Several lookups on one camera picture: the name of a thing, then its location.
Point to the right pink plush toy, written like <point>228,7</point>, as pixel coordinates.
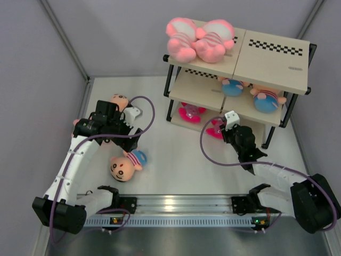
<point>214,38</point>

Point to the pink plush toy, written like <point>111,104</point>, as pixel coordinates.
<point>214,38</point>
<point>182,36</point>

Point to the pink plush behind arm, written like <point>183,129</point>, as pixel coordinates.
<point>76,122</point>

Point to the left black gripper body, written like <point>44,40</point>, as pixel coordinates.
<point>118,126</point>

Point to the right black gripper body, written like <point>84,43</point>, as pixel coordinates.
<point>230,136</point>

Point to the beige three-tier shelf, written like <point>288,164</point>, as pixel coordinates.
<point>215,68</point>

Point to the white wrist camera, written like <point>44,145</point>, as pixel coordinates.
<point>131,114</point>
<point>232,120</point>

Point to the blue doll on middle shelf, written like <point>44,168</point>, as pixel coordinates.
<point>232,87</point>

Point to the orange-faced blue doll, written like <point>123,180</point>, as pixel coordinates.
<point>123,168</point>

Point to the blue striped doll right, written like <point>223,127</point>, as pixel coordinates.
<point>266,99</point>

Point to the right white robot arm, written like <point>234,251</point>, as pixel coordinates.
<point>308,199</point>

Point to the magenta glasses doll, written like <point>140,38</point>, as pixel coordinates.
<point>190,113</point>
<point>215,130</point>

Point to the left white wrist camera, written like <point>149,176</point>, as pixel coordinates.
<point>131,114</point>

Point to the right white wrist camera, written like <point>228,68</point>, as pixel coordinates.
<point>232,120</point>

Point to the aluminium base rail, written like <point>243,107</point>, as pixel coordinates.
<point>183,211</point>

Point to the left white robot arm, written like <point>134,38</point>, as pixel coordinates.
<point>60,208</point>

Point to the left pink plush toy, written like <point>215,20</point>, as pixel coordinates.
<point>182,36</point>

